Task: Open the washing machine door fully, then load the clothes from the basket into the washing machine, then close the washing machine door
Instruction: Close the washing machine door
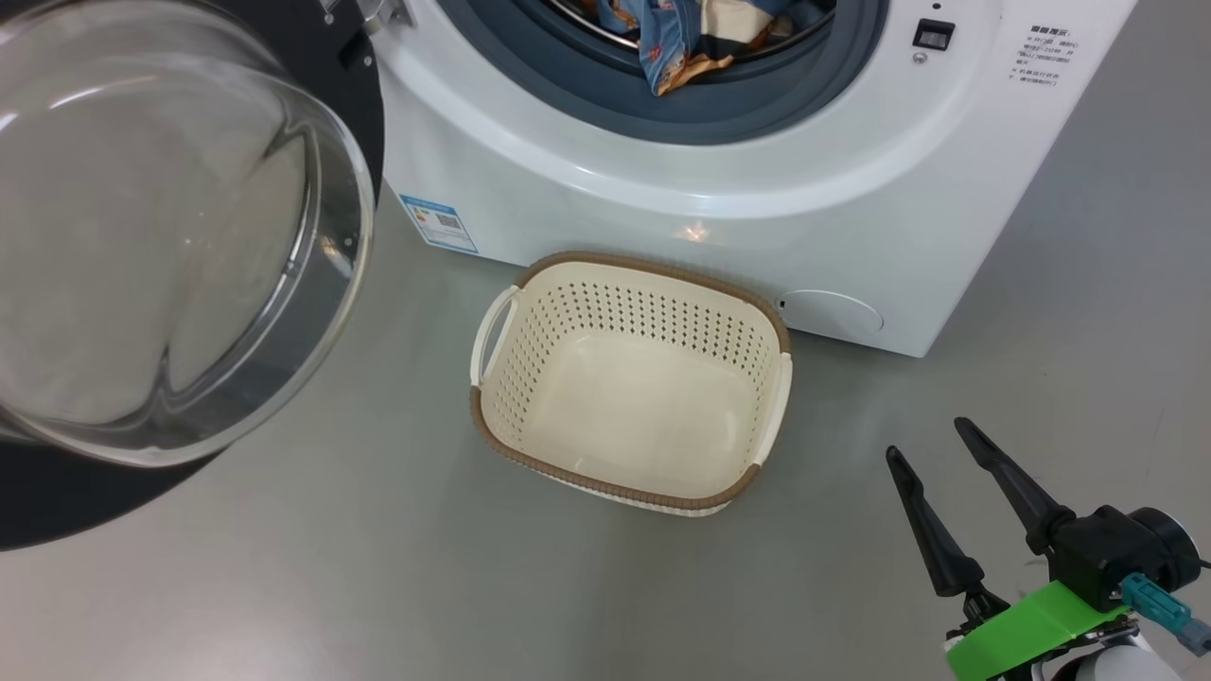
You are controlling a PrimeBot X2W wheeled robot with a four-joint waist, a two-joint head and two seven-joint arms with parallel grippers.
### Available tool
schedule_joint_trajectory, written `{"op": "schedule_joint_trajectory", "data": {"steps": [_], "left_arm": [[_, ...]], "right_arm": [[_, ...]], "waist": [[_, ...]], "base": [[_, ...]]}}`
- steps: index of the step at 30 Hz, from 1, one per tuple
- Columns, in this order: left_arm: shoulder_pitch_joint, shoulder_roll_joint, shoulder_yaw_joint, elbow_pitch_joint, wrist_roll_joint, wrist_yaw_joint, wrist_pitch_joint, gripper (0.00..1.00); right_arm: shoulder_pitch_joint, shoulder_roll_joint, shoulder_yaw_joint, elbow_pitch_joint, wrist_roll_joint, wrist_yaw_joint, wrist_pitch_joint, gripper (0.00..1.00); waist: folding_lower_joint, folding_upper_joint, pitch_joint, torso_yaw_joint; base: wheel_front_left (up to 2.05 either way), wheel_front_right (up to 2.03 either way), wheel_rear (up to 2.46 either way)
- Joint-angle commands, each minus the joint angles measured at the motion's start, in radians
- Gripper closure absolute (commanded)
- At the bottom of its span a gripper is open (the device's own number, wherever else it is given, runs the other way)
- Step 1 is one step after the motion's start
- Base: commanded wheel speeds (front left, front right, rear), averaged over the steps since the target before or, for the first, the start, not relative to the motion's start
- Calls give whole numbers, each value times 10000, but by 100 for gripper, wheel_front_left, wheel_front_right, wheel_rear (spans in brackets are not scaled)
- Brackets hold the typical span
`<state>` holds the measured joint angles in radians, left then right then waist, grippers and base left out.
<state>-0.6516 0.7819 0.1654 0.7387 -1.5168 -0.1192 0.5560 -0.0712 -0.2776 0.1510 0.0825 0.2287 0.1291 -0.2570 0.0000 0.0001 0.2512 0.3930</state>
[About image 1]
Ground blue bear print garment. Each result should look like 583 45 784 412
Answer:
636 0 737 96
594 0 800 60

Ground cream perforated laundry basket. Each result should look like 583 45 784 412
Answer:
469 251 794 518

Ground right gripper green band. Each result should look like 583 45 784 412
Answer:
886 417 1136 681

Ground printed text notice sticker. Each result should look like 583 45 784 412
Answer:
1010 24 1075 91

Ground blue energy label sticker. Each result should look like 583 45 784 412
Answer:
399 194 479 254

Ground black round glass washer door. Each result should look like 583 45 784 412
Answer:
0 0 386 551

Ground round white filter cover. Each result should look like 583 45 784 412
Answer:
776 289 886 335

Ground teal right camera cable plug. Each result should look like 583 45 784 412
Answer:
1121 572 1211 657

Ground white front-load washing machine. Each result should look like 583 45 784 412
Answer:
364 0 1141 358

